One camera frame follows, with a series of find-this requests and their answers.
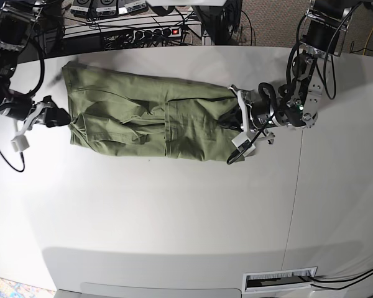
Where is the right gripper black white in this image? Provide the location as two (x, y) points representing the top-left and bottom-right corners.
(14, 96), (71, 140)

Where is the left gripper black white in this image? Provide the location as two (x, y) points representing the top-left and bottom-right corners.
(217, 84), (279, 145)

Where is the green T-shirt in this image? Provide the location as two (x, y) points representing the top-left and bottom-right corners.
(62, 62), (237, 162)

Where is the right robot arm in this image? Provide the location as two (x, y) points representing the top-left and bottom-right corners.
(0, 1), (70, 130)

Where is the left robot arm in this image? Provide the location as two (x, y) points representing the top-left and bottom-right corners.
(218, 1), (362, 151)

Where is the grey table leg column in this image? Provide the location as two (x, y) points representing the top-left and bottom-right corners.
(193, 6), (223, 46)

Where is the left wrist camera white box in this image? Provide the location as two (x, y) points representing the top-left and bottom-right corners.
(232, 132), (256, 157)

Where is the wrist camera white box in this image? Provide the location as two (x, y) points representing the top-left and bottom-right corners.
(232, 132), (256, 157)
(11, 135), (30, 153)

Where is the camera black cable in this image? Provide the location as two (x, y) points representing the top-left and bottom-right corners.
(226, 116), (279, 165)
(0, 122), (26, 173)

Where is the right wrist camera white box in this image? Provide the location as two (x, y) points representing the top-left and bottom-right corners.
(11, 135), (30, 153)

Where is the black power strip red switch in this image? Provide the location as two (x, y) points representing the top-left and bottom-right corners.
(129, 27), (183, 40)

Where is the table cable grommet with brush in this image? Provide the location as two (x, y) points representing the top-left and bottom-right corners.
(242, 267), (318, 294)

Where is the black cable at grommet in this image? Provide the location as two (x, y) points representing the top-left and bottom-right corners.
(310, 266), (373, 290)

